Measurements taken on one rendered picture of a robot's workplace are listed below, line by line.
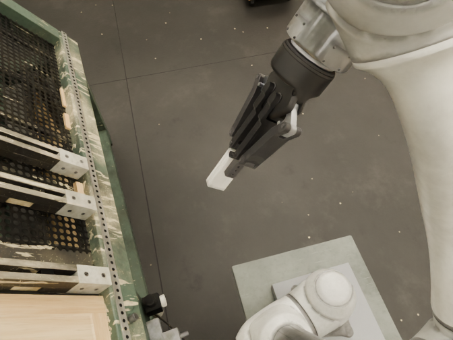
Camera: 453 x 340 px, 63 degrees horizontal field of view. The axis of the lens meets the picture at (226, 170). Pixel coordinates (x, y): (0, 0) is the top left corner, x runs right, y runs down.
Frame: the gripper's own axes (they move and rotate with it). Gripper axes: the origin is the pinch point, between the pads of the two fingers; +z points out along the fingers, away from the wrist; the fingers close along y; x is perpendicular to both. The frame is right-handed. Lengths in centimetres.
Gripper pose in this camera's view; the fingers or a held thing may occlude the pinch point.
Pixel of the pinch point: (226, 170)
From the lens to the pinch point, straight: 55.2
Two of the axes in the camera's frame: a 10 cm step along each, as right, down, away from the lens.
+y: 2.0, 6.8, -7.0
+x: 8.4, 2.6, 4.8
